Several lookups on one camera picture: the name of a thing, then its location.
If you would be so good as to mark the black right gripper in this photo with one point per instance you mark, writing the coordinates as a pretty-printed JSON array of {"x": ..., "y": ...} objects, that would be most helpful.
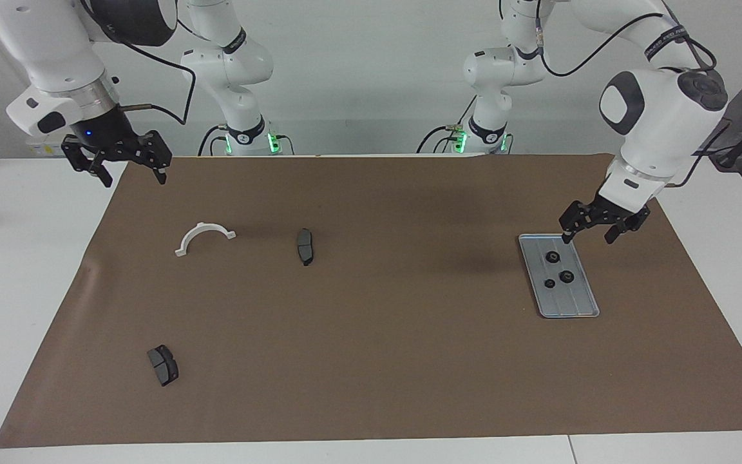
[{"x": 104, "y": 132}]

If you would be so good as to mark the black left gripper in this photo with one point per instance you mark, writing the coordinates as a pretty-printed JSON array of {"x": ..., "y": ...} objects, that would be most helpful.
[{"x": 616, "y": 209}]

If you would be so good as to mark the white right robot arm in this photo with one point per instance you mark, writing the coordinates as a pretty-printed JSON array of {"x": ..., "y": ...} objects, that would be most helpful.
[{"x": 55, "y": 58}]

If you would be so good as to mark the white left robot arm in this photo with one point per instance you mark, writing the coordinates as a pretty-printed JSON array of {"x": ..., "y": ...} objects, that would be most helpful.
[{"x": 661, "y": 129}]

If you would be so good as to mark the silver metal tray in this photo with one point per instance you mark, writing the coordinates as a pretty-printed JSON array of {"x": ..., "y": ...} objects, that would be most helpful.
[{"x": 570, "y": 303}]

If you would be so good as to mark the dark curved brake pad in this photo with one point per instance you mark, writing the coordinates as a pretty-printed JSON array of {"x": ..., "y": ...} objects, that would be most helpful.
[{"x": 304, "y": 245}]

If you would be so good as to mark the dark grooved brake pad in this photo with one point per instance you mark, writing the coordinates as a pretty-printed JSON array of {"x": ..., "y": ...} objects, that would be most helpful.
[{"x": 163, "y": 366}]

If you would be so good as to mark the brown paper table mat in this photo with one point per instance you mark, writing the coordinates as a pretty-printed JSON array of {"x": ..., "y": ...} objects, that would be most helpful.
[{"x": 409, "y": 354}]

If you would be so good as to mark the white semicircular plastic bracket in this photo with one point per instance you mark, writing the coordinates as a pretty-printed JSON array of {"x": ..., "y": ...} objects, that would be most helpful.
[{"x": 200, "y": 227}]

